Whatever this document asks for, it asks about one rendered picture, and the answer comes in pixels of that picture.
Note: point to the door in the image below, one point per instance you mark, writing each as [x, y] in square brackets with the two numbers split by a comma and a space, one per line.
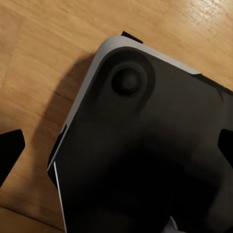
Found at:
[12, 222]

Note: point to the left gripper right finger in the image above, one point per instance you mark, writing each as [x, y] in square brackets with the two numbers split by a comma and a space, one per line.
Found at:
[225, 144]

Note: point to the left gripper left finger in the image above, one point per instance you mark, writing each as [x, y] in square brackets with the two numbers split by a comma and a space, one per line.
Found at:
[12, 145]

